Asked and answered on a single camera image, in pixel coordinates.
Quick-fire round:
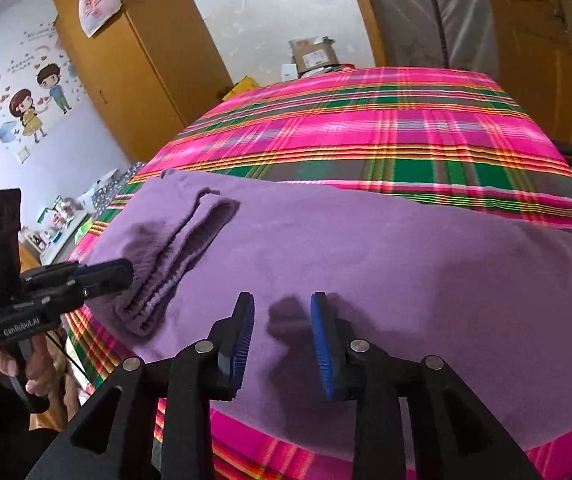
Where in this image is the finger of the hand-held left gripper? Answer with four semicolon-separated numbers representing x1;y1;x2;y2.
22;259;127;288
18;262;135;313

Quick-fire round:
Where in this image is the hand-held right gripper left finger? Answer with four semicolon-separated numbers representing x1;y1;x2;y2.
26;292;255;480

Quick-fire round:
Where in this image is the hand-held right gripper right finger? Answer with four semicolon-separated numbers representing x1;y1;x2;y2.
311;291;541;480

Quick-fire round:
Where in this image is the purple fleece garment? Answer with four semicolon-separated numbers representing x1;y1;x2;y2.
83;169;572;453

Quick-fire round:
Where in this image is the person's left hand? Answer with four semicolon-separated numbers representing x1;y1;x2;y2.
0;332;64;396

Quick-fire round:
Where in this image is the pale side table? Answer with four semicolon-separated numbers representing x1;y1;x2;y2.
21;195;97;263

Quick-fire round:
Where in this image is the white carton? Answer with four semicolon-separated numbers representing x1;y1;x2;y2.
83;169;119;208

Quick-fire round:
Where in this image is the dark dotted cloth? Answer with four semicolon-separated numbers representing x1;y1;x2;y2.
91;161;147;211

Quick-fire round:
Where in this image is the wooden wardrobe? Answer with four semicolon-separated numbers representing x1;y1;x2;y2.
53;0;234;161

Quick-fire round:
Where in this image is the pink plaid bed sheet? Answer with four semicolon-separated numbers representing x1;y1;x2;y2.
63;66;572;480

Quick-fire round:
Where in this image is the yellow box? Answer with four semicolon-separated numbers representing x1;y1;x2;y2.
221;76;263;103

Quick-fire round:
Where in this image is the white plastic bag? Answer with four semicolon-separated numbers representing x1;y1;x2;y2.
72;0;123;38

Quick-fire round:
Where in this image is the brown cardboard box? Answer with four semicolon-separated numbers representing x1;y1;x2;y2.
288;36;339;72

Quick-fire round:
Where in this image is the clear plastic zip curtain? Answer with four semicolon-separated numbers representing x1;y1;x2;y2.
361;0;499;78

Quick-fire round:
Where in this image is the wooden door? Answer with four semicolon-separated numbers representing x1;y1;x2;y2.
480;0;572;151

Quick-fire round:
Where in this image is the cartoon couple wall sticker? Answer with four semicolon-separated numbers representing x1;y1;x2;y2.
0;20;87;166

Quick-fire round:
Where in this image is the wooden door frame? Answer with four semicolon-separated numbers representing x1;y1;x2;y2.
342;0;389;68

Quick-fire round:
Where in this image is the metal door handle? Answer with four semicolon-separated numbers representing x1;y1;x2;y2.
553;0;572;61

